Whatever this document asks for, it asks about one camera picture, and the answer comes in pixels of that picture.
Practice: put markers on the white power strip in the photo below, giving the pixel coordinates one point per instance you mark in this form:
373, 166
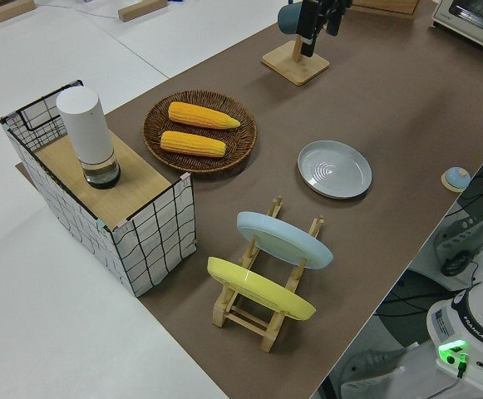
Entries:
453, 237

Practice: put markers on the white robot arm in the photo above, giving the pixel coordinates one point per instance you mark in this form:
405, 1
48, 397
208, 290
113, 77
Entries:
474, 324

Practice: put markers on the large brown table mat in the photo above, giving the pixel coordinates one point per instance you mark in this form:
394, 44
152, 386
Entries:
370, 257

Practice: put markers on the light blue plate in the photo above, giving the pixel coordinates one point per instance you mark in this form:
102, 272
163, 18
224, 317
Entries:
282, 241

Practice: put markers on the short light wooden block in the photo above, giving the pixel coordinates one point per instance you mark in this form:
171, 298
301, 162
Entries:
141, 9

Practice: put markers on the dark teal mug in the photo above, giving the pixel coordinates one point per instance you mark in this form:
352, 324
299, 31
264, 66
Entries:
287, 18

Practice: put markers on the gray round plate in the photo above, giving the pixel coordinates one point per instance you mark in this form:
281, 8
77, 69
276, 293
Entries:
334, 172

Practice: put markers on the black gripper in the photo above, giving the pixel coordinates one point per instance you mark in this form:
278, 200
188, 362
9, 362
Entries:
328, 4

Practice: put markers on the light wooden board lid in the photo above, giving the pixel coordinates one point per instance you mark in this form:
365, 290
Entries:
141, 183

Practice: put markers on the long light wooden block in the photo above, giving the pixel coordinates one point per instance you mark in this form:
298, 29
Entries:
4, 13

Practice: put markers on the round brown wicker tray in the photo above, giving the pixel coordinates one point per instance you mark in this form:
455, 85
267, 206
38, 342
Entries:
241, 145

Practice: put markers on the yellow plate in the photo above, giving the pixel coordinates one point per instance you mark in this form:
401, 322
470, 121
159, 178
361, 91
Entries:
262, 291

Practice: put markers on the white cylinder bottle clear base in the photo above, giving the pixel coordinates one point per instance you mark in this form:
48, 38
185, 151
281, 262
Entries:
85, 124

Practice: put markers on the long pointed yellow corn cob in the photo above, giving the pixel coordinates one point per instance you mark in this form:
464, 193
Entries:
199, 115

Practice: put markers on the short blunt yellow corn cob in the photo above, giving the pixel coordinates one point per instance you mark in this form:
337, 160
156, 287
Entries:
191, 144

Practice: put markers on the wooden dish rack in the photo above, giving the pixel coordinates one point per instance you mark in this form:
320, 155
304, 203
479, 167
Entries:
241, 322

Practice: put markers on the wooden mug rack stand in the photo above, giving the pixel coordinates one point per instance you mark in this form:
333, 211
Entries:
297, 68

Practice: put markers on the black power adapter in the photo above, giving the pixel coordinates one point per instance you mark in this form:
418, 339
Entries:
455, 264

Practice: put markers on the cream toaster oven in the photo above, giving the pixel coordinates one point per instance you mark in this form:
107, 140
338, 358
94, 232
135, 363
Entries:
465, 16

